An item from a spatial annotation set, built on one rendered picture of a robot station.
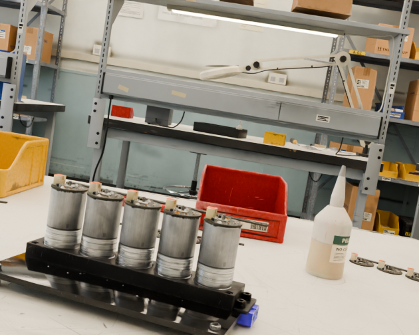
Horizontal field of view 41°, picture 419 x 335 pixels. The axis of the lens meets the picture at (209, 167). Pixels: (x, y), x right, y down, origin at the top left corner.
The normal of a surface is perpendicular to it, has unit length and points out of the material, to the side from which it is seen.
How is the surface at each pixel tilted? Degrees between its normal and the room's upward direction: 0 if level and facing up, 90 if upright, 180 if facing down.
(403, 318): 0
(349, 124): 90
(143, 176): 90
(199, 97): 90
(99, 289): 0
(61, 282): 0
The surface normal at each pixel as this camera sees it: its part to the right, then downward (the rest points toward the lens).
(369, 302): 0.16, -0.98
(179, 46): -0.07, 0.10
